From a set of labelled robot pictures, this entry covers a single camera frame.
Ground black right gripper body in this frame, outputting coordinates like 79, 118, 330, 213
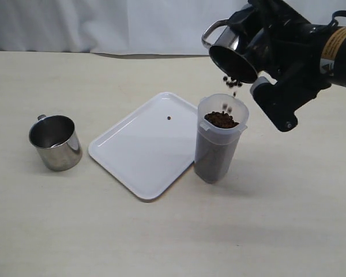
246, 12, 332, 132

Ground steel mug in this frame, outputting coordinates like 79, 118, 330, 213
28, 114, 82, 171
201, 20, 258, 84

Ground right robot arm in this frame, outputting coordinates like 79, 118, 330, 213
224, 1, 346, 132

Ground translucent plastic pitcher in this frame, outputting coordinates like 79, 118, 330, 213
194, 93, 249, 184

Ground white curtain backdrop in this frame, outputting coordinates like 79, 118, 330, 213
0, 0, 346, 57

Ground white plastic tray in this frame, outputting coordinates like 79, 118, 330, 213
88, 92, 197, 201

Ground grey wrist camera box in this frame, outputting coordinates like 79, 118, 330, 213
250, 76, 269, 97

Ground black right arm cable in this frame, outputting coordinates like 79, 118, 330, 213
330, 10, 346, 28

